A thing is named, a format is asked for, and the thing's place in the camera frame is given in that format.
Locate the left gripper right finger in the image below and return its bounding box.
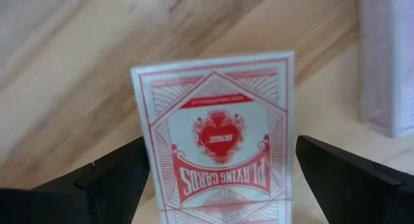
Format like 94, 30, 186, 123
295, 135, 414, 224

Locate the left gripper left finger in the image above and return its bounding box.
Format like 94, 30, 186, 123
30, 136, 152, 224

